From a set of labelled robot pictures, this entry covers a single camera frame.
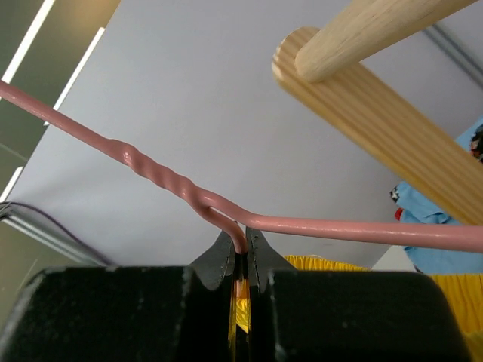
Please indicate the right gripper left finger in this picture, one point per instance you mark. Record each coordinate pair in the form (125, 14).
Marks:
(137, 313)

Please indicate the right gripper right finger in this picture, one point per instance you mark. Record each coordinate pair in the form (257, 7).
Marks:
(345, 315)

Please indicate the light blue shorts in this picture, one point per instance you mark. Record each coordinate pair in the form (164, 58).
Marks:
(435, 261)

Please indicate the yellow shorts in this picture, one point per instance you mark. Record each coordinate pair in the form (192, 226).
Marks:
(463, 293)

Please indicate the pink hanger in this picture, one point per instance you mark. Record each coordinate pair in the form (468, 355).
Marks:
(230, 217)

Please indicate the wooden clothes rack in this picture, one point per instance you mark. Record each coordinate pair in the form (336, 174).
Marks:
(323, 69)

